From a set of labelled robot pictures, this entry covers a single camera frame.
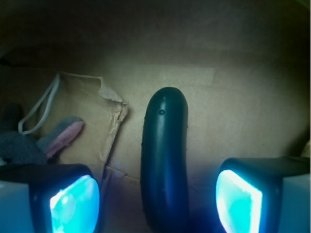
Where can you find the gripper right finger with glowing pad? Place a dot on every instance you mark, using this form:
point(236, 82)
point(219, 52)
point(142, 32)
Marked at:
point(264, 195)

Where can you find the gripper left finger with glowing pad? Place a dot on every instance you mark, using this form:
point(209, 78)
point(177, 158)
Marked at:
point(48, 199)

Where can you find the dark green plastic pickle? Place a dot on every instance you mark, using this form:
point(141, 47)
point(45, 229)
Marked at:
point(163, 170)

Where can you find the grey plush bunny toy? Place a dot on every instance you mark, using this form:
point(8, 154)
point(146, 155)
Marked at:
point(18, 147)

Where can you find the brown paper lined cardboard box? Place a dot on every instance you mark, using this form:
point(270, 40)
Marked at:
point(243, 66)

